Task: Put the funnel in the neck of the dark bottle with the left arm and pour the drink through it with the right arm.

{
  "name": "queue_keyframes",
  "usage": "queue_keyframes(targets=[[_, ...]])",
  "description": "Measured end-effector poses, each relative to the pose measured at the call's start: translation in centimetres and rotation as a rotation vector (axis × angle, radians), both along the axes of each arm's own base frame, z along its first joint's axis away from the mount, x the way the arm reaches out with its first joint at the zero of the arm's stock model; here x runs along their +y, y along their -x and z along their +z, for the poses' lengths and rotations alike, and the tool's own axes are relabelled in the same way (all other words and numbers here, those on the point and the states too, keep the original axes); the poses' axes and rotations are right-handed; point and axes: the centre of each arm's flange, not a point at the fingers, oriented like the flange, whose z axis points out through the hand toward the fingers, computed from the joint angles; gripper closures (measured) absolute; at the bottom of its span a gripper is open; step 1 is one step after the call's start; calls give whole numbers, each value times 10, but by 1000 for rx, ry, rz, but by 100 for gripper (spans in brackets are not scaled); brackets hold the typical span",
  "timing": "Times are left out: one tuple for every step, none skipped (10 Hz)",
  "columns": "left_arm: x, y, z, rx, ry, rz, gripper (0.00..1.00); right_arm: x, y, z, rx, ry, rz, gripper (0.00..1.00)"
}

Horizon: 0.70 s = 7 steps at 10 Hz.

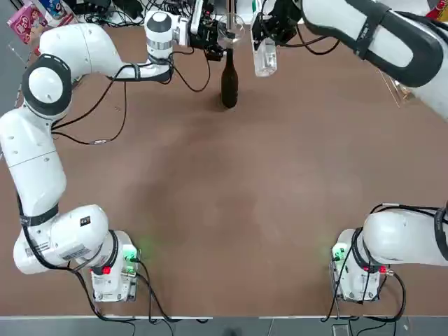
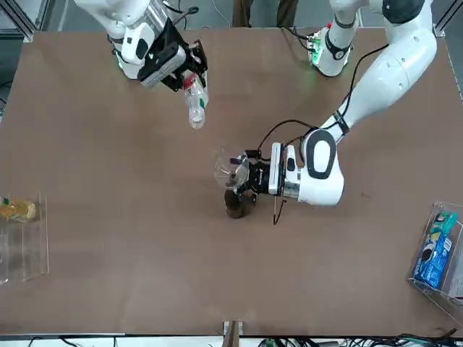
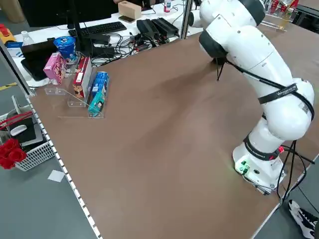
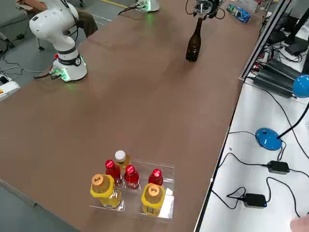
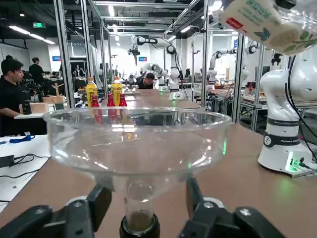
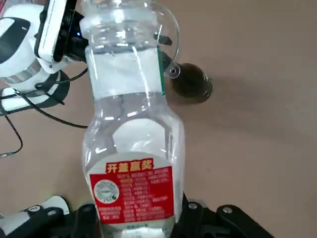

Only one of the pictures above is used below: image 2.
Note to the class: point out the camera mount post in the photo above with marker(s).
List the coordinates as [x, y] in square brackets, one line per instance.
[233, 336]

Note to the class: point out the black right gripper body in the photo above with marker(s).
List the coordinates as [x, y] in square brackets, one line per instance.
[166, 36]

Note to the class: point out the clear acrylic snack rack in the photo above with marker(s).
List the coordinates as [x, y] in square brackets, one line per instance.
[452, 289]

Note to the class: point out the dark glass bottle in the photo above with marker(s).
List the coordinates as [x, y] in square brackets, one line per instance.
[235, 207]

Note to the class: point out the clear funnel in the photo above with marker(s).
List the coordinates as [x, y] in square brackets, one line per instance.
[222, 170]

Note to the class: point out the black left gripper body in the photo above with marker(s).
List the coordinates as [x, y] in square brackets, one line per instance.
[260, 177]

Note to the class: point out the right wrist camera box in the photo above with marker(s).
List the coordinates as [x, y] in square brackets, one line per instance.
[162, 68]

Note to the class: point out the clear plastic drink bottle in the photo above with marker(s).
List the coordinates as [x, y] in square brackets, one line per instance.
[197, 108]

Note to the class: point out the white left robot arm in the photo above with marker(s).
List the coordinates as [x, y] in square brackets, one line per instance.
[390, 79]

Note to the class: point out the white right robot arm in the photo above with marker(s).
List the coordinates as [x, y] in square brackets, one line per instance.
[108, 21]

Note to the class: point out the person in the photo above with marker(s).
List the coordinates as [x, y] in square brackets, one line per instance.
[240, 12]

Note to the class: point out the teal snack packet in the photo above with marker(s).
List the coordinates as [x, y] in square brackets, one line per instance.
[443, 222]

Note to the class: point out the clear acrylic bottle shelf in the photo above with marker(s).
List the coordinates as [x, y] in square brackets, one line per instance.
[29, 249]

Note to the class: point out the blue snack packet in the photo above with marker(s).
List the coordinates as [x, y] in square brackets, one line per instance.
[432, 264]

